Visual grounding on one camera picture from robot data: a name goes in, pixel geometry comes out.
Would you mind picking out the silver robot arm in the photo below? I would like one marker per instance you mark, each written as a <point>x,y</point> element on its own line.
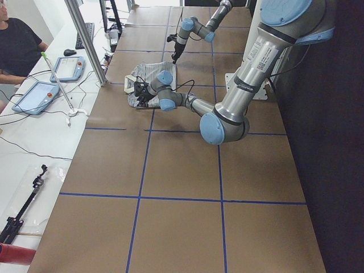
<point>205,32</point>
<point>282,24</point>

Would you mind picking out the teach pendant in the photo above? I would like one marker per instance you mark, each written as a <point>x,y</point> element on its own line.
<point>37,98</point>
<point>69,69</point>

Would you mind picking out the red cylinder object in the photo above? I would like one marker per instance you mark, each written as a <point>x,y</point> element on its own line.
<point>16,255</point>

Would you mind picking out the upper teach pendant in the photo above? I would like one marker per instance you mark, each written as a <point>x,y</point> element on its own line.
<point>69,69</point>

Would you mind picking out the black tripod stick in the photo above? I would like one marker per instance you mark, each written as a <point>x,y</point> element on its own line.
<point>14,224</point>

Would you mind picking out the striped polo shirt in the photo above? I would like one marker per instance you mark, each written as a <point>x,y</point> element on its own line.
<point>153,76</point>

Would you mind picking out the aluminium frame post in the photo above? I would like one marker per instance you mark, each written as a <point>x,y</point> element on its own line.
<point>86,40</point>

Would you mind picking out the black computer mouse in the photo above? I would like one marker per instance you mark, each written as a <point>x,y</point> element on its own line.
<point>69,52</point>

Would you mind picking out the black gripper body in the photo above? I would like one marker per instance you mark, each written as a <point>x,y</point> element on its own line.
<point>178,48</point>
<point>144,94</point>

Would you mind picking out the person in black shirt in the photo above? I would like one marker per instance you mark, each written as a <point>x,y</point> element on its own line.
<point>21,48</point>

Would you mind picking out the lower teach pendant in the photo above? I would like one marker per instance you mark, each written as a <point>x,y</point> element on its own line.
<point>37,98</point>

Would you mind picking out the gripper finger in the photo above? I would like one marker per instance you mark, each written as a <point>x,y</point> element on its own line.
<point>141,100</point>
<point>174,58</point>
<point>145,104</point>

